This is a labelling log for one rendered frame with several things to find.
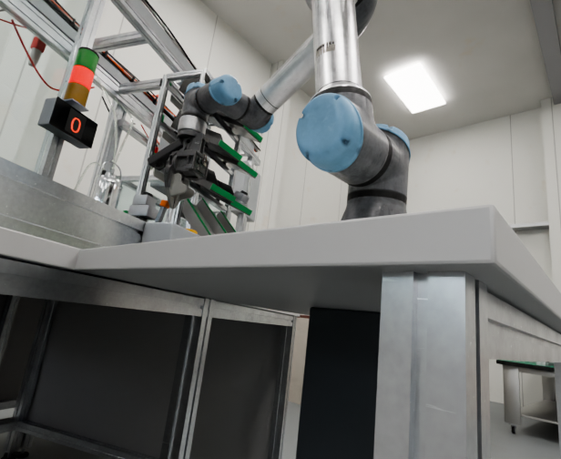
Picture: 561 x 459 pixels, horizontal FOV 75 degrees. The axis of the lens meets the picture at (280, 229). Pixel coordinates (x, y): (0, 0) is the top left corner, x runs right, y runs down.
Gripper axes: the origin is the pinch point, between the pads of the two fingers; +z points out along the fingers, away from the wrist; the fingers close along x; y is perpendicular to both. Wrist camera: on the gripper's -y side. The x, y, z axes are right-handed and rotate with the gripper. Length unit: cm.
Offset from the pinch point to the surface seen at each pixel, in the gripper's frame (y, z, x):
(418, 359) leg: 61, 28, -55
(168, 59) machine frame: -61, -99, 52
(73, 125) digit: -17.5, -13.3, -19.6
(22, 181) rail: 9.6, 12.6, -44.3
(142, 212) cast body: -6.6, 3.2, -2.2
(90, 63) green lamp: -17.7, -31.1, -19.6
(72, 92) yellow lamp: -18.9, -21.5, -21.2
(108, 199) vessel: -82, -22, 57
